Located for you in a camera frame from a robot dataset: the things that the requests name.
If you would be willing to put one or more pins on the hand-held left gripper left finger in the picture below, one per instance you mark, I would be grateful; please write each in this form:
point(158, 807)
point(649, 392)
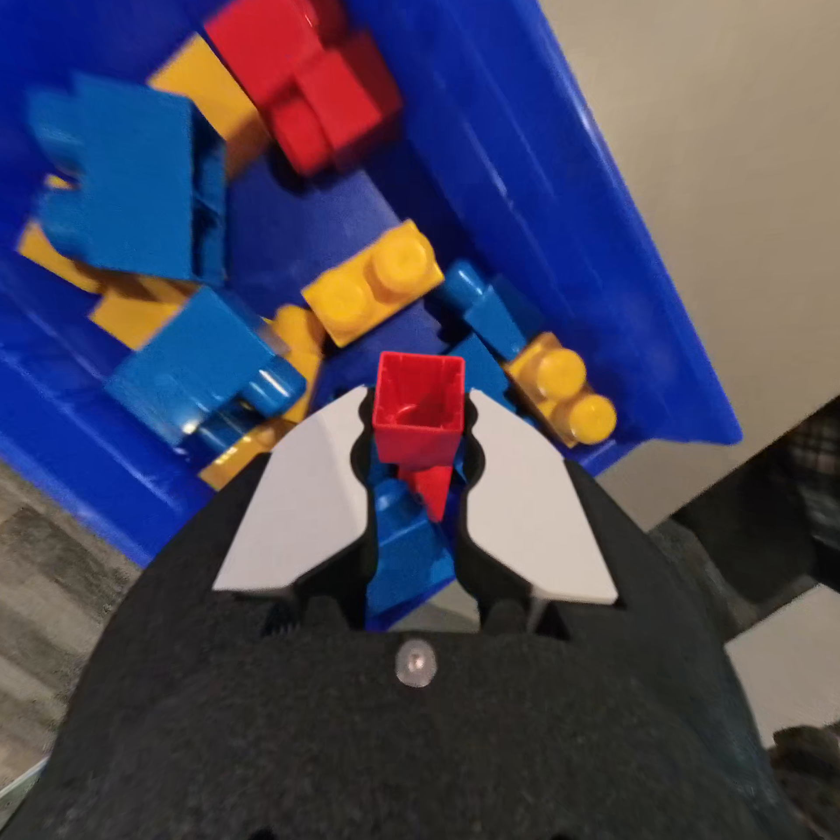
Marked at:
point(302, 518)

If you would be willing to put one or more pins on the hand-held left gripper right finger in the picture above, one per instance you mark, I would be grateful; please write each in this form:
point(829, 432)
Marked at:
point(531, 518)

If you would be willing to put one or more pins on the red single-stud toy block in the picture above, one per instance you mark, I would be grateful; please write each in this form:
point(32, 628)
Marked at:
point(413, 443)

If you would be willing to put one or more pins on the blue plastic storage bin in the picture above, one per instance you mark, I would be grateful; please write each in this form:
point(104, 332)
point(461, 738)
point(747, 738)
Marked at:
point(525, 164)

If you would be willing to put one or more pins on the pile of toy blocks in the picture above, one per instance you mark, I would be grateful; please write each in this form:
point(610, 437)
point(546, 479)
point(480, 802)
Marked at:
point(131, 177)

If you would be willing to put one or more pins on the person's plaid shirt torso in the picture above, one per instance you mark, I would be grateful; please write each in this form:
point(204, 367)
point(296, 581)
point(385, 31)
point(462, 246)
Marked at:
point(820, 459)

